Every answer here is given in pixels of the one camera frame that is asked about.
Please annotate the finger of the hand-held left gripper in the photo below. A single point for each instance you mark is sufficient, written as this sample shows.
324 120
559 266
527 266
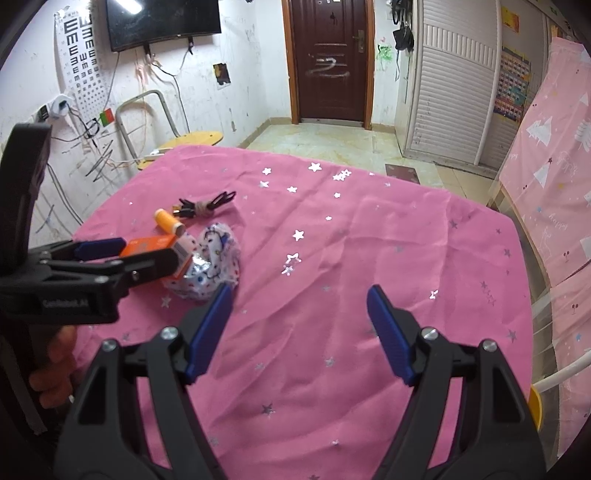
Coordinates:
99 249
138 272

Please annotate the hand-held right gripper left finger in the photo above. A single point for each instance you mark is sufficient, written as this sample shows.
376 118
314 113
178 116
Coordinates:
212 323

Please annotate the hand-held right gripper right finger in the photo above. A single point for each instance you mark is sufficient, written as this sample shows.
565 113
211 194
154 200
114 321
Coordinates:
390 332

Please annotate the orange cardboard box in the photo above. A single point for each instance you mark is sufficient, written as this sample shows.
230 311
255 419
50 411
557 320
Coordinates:
147 244

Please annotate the person's left hand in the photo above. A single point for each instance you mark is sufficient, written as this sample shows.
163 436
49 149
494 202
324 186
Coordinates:
51 360

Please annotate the orange thread spool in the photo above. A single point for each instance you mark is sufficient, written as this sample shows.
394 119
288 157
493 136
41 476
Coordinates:
167 221

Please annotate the patterned plastic bag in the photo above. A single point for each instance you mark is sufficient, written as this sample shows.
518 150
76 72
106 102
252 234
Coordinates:
217 263

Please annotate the pink star tablecloth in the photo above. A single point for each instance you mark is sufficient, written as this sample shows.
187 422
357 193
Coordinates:
323 258

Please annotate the small red green flag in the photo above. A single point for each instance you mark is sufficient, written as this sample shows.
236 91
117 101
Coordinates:
107 117

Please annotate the eye chart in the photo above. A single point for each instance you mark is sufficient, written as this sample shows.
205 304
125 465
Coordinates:
83 60

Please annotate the yellow seat metal chair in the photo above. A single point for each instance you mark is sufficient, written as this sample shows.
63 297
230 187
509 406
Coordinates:
198 138

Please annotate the brown bathroom scale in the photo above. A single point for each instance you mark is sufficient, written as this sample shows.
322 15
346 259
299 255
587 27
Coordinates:
402 173

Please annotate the yellow plastic object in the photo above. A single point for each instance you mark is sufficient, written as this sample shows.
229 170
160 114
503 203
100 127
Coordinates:
535 408

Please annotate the white slatted chair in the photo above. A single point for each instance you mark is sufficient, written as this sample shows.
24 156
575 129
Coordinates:
563 369

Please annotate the pink tree print sheet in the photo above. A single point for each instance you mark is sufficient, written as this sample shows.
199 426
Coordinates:
554 184

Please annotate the white slatted wardrobe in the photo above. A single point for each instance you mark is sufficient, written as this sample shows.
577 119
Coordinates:
452 92

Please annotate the colourful grid poster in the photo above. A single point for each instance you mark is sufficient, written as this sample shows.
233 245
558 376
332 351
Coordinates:
511 83

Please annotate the dark brown door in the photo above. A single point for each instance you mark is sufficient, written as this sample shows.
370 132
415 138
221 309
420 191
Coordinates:
328 60

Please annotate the black handbag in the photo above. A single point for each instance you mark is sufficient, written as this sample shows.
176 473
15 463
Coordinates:
403 37

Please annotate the black hanging bags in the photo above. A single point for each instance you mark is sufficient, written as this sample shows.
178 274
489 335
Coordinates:
398 9

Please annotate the yellow poster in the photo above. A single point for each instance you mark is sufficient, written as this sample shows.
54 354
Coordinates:
510 19

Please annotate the black wall television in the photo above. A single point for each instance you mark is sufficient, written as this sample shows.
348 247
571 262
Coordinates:
161 23

